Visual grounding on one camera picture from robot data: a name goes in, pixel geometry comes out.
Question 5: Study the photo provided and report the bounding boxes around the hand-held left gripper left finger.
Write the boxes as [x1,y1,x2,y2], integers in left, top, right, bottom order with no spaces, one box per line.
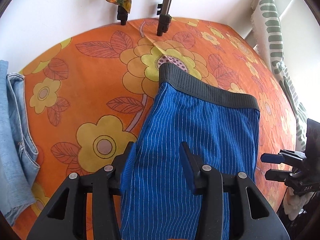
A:
[27,141,137,240]

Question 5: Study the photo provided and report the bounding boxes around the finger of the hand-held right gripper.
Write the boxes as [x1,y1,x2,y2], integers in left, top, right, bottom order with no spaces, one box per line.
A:
[265,169,290,182]
[260,153,285,164]

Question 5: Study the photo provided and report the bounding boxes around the blue striped pants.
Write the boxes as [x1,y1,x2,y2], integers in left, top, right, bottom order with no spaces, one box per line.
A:
[119,63,261,240]

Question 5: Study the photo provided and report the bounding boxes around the grey tripod leg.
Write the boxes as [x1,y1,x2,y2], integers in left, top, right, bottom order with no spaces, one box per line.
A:
[157,0,177,36]

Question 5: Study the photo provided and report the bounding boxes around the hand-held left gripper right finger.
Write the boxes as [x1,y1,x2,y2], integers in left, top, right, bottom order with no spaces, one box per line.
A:
[181,142,290,240]

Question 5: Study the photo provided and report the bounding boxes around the white green patterned cloth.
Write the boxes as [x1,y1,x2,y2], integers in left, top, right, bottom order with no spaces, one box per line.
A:
[251,0,310,152]

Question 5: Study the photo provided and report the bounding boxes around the orange floral bedsheet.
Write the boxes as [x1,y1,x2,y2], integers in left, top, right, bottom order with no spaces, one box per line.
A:
[19,17,300,213]

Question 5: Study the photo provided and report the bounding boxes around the light blue denim jeans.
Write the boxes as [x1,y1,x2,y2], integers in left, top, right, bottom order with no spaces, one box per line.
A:
[0,59,41,227]

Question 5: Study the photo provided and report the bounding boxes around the white crumpled cloth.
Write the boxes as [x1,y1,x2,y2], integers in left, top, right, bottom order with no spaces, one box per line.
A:
[286,186,310,221]

